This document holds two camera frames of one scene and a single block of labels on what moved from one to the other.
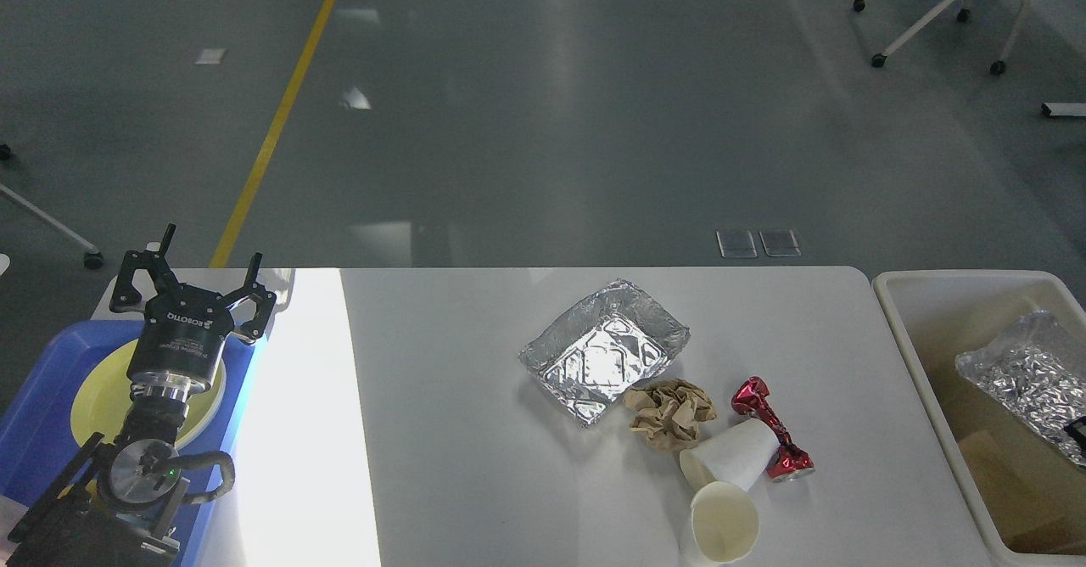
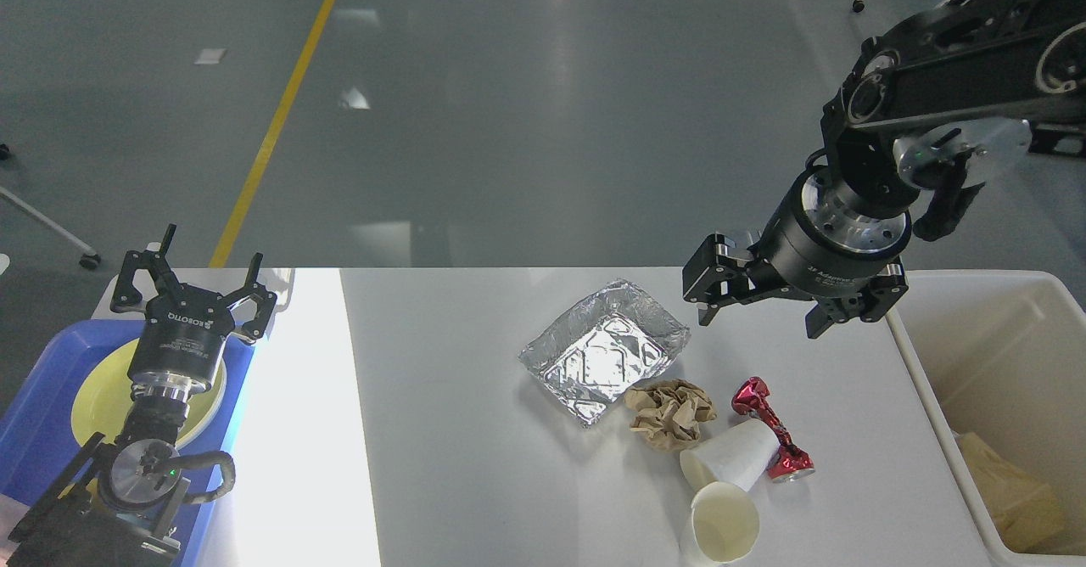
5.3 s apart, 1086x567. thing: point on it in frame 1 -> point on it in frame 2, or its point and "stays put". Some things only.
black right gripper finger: [1077, 429] -> [712, 277]
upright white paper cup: [724, 522] stays put
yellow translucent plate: [101, 398] stays put
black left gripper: [179, 343] stays put
